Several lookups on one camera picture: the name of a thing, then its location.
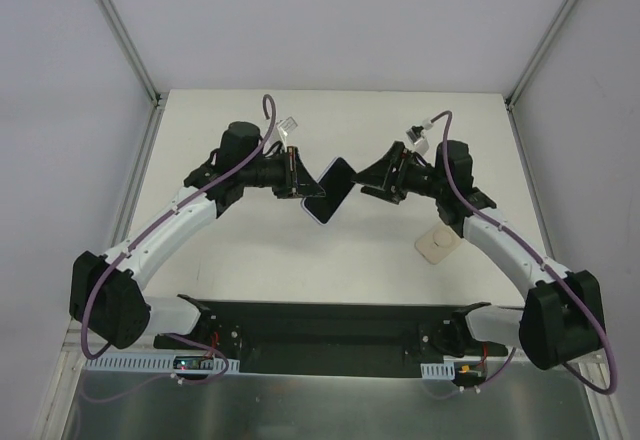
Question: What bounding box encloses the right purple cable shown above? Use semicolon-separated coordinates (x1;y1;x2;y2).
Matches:
422;111;620;399

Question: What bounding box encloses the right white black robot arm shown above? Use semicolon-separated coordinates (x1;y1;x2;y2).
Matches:
353;140;606;370

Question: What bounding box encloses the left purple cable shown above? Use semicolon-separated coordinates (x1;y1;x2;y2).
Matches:
79;93;281;403

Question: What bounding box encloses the lavender phone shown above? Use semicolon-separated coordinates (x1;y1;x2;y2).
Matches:
301;157;356;225

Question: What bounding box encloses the left white slotted cable duct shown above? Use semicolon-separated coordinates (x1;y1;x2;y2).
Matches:
85;353;240;375

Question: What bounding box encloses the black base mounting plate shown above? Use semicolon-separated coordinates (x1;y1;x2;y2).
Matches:
152;295;526;376

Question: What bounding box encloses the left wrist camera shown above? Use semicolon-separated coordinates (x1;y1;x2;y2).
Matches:
276;116;298;144

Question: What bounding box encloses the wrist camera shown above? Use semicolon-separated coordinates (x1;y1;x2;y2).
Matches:
406;123;432;155
276;116;298;144

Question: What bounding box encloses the beige phone with ring holder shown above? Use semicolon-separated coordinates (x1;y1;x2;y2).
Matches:
414;223;462;265

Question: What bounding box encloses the aluminium frame post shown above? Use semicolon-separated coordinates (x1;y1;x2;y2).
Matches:
505;0;581;112
95;0;162;107

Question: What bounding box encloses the white slotted cable duct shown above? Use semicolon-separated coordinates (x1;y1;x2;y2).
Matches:
85;353;240;375
420;361;456;381

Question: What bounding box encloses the right aluminium frame post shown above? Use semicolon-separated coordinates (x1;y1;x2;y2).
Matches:
505;0;581;112

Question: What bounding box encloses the purple cable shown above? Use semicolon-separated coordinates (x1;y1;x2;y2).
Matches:
79;93;281;403
422;111;620;399

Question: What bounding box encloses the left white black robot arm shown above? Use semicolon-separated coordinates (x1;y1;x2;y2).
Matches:
69;122;325;349

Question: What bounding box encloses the left aluminium frame post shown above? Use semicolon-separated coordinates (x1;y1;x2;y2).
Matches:
95;0;162;107

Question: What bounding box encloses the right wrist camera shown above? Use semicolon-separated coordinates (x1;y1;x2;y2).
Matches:
406;123;432;155

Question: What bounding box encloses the right white slotted cable duct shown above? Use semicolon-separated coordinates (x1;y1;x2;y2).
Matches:
420;361;456;381

